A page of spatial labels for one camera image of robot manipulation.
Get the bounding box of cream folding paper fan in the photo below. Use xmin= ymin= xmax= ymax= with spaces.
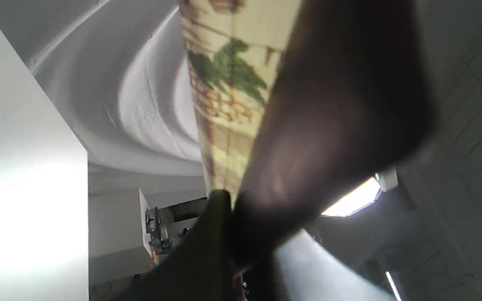
xmin=178 ymin=0 xmax=302 ymax=201

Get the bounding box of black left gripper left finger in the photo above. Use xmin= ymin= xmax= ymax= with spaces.
xmin=119 ymin=190 xmax=235 ymax=301

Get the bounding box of grey backdrop curtain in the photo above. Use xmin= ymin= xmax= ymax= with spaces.
xmin=0 ymin=0 xmax=203 ymax=176

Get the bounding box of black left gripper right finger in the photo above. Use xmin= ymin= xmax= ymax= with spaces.
xmin=230 ymin=0 xmax=436 ymax=301

